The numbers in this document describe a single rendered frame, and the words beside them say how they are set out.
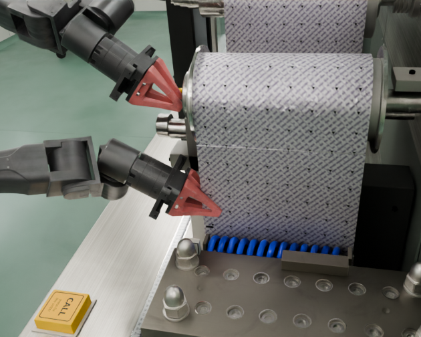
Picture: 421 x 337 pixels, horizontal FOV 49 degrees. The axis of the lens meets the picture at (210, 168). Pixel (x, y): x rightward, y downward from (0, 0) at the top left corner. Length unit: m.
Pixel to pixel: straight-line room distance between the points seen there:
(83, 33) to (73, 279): 0.46
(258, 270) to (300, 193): 0.13
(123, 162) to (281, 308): 0.31
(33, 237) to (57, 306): 1.77
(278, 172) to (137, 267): 0.38
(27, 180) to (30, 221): 2.07
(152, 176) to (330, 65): 0.30
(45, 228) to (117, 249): 1.70
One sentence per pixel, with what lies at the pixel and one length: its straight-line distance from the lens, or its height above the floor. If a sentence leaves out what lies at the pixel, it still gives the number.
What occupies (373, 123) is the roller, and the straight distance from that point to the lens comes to 0.65.
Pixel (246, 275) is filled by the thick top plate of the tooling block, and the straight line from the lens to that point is 0.70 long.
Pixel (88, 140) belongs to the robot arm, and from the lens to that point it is 0.73.
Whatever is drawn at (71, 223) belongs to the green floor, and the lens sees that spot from 2.64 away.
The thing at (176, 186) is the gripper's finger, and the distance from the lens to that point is 0.69.
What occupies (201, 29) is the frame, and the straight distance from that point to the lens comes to 1.07.
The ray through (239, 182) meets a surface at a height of 1.14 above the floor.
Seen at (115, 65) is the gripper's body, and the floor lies 1.30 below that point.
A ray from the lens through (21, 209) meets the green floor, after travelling 2.87.
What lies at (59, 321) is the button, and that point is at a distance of 0.85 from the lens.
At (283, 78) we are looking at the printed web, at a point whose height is 1.30.
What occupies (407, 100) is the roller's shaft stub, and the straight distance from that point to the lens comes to 0.69.
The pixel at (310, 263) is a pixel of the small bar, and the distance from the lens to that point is 0.70.
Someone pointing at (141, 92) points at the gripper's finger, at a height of 1.26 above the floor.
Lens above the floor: 1.53
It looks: 32 degrees down
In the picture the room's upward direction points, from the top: 4 degrees counter-clockwise
